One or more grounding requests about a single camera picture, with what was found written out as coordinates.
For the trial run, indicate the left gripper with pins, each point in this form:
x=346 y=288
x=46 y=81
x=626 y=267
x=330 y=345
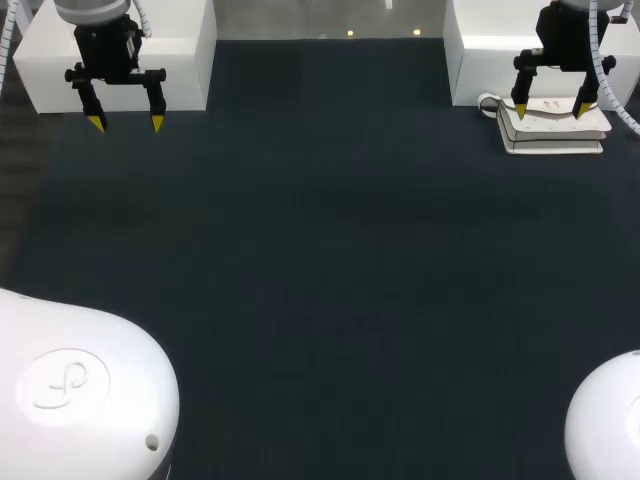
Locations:
x=105 y=47

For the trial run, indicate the white handbag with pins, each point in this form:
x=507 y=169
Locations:
x=550 y=132

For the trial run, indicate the large white block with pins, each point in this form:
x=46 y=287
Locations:
x=487 y=65
x=45 y=75

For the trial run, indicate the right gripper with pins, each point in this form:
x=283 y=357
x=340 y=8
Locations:
x=570 y=35

